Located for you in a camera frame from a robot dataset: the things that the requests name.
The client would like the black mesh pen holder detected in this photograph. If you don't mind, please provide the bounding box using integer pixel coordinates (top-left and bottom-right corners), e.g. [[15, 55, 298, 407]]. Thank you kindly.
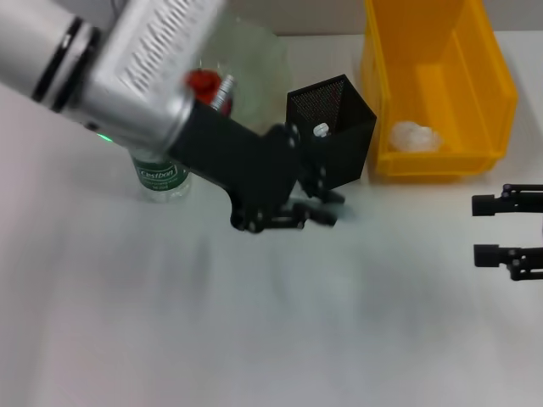
[[286, 74, 378, 194]]

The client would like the red-orange fruit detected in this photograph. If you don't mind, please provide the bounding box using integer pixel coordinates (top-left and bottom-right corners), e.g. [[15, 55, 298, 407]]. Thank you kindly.
[[184, 70, 234, 115]]

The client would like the clear water bottle green label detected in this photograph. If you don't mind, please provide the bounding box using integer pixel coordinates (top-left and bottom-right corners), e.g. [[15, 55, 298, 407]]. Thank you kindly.
[[129, 148, 193, 204]]

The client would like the left gripper cable with connector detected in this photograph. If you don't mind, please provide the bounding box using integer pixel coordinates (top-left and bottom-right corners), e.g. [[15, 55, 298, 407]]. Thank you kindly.
[[211, 75, 237, 114]]

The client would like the white paper ball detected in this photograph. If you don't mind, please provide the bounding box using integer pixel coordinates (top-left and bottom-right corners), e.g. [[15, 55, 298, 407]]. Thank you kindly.
[[389, 120, 445, 152]]

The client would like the yellow plastic bin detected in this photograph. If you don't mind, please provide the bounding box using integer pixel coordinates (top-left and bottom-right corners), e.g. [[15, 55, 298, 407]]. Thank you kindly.
[[360, 0, 520, 177]]

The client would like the translucent green glass fruit bowl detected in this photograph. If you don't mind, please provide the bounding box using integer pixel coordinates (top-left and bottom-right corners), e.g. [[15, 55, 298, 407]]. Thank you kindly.
[[203, 12, 294, 137]]

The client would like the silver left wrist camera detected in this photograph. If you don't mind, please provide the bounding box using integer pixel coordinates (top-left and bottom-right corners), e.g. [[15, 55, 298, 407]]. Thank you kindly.
[[87, 0, 228, 124]]

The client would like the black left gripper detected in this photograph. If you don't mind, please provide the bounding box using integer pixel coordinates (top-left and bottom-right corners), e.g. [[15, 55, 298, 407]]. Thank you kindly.
[[169, 103, 347, 233]]

